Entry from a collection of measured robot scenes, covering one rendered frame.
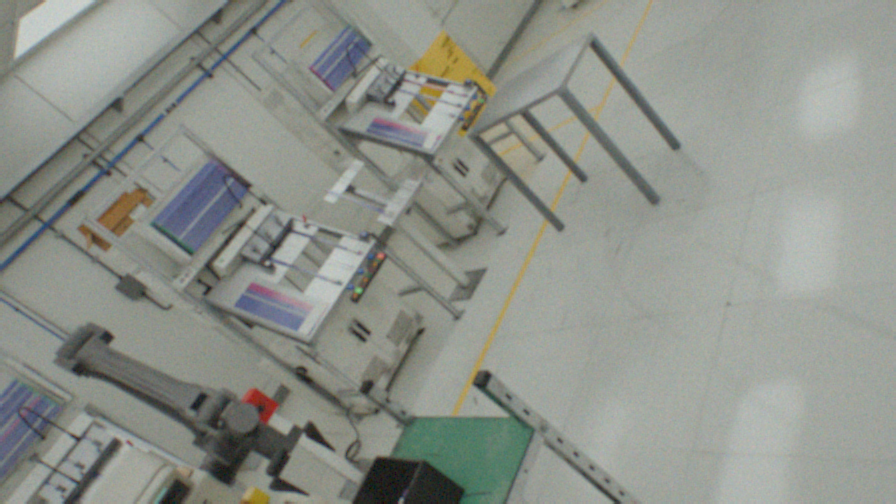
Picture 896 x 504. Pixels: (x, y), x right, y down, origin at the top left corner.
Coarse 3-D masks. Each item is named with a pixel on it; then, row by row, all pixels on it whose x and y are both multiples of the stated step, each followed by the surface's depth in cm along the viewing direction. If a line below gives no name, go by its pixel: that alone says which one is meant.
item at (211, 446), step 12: (72, 336) 138; (84, 336) 138; (60, 348) 136; (72, 348) 137; (96, 372) 142; (120, 384) 142; (132, 396) 145; (144, 396) 142; (156, 408) 143; (168, 408) 142; (180, 420) 142; (192, 432) 142; (204, 432) 145; (204, 444) 141; (216, 444) 140; (216, 456) 141; (228, 456) 141
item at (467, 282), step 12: (372, 204) 378; (408, 228) 386; (420, 240) 389; (432, 252) 393; (444, 264) 397; (456, 276) 401; (468, 276) 414; (480, 276) 401; (456, 288) 415; (468, 288) 402; (456, 300) 404
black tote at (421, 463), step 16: (384, 464) 128; (400, 464) 123; (416, 464) 118; (368, 480) 125; (384, 480) 127; (400, 480) 129; (416, 480) 113; (432, 480) 115; (448, 480) 117; (368, 496) 124; (384, 496) 126; (400, 496) 129; (416, 496) 112; (432, 496) 114; (448, 496) 116
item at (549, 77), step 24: (576, 48) 307; (600, 48) 311; (528, 72) 339; (552, 72) 308; (624, 72) 319; (504, 96) 341; (528, 96) 310; (552, 96) 292; (480, 120) 342; (504, 120) 319; (528, 120) 370; (480, 144) 341; (552, 144) 376; (600, 144) 302; (672, 144) 336; (504, 168) 348; (576, 168) 384; (624, 168) 307; (528, 192) 356; (648, 192) 312; (552, 216) 364
